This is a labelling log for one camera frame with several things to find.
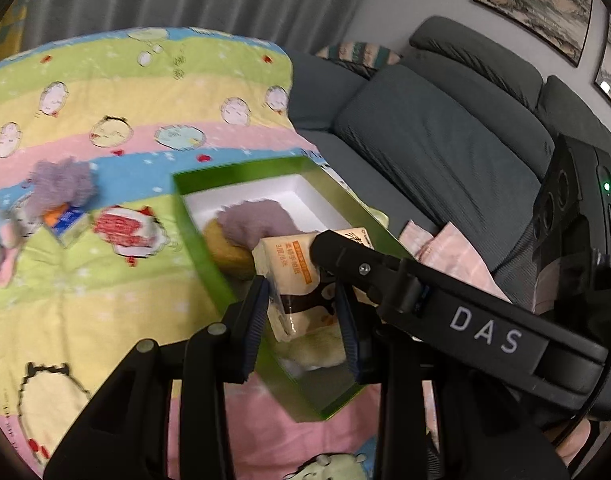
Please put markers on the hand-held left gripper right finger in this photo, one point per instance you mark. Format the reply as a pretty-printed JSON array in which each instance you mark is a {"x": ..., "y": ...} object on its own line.
[{"x": 349, "y": 330}]

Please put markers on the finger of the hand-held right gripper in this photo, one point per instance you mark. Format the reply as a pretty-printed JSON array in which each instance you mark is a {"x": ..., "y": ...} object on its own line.
[{"x": 355, "y": 260}]

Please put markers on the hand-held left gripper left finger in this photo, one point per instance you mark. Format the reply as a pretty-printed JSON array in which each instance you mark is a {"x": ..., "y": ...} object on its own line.
[{"x": 255, "y": 325}]

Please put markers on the beige tissue pack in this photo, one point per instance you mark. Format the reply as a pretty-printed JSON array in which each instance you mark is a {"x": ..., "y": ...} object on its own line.
[{"x": 295, "y": 270}]

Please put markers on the green cardboard box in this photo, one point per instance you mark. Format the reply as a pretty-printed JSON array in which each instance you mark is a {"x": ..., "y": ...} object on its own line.
[{"x": 210, "y": 270}]

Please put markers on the brown cookie plush toy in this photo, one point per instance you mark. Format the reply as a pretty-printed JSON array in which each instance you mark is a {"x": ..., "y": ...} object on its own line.
[{"x": 225, "y": 255}]

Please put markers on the pale yellow plush toy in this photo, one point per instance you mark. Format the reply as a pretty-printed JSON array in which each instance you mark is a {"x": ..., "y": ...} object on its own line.
[{"x": 310, "y": 352}]

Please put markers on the pink striped cloth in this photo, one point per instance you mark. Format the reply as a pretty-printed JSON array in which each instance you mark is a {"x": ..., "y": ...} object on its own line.
[{"x": 450, "y": 260}]

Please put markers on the printed cartoon blanket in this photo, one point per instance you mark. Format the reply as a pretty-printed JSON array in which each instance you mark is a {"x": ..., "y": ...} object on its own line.
[{"x": 110, "y": 310}]

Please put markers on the grey sofa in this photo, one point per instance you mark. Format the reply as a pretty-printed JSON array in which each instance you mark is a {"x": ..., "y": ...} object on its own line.
[{"x": 425, "y": 125}]

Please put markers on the red patterned packet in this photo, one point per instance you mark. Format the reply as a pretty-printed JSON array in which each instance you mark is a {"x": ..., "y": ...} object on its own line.
[{"x": 123, "y": 230}]

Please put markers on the patterned cushion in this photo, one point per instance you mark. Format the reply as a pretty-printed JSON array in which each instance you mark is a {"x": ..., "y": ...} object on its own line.
[{"x": 360, "y": 52}]

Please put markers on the blue tissue packet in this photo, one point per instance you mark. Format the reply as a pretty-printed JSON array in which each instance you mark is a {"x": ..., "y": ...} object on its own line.
[{"x": 65, "y": 222}]

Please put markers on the blue plush toy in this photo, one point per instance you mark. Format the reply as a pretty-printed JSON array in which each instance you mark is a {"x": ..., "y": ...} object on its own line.
[{"x": 0, "y": 250}]

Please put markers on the yellow patterned cloth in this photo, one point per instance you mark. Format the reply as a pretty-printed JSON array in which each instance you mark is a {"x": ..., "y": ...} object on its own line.
[{"x": 13, "y": 17}]

